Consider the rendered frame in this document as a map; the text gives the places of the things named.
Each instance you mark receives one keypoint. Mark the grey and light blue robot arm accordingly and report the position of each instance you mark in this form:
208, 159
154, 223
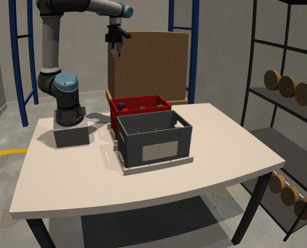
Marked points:
64, 86

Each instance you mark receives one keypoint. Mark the blue bottle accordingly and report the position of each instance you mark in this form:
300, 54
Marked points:
121, 106

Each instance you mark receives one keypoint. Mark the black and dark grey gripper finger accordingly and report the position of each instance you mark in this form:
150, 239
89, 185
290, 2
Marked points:
119, 47
112, 48

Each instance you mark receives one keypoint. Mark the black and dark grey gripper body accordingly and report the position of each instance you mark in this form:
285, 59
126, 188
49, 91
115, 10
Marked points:
112, 33

